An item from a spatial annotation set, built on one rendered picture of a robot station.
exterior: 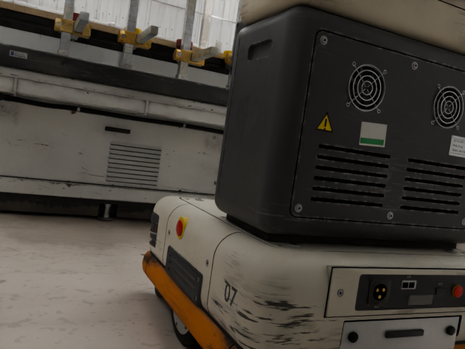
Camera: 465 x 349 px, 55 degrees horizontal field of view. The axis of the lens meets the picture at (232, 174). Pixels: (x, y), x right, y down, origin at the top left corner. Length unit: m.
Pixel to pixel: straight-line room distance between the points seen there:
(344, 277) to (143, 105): 1.45
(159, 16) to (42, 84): 7.81
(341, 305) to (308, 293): 0.07
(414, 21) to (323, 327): 0.57
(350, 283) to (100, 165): 1.65
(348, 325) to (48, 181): 1.65
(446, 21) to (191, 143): 1.59
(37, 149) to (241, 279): 1.61
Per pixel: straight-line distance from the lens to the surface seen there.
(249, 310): 0.73
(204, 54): 1.92
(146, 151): 2.27
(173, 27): 9.74
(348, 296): 0.78
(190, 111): 2.09
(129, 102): 2.02
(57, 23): 1.98
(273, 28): 0.84
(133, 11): 2.05
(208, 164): 2.38
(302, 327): 0.75
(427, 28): 0.97
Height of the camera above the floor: 0.44
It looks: 4 degrees down
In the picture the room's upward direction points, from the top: 8 degrees clockwise
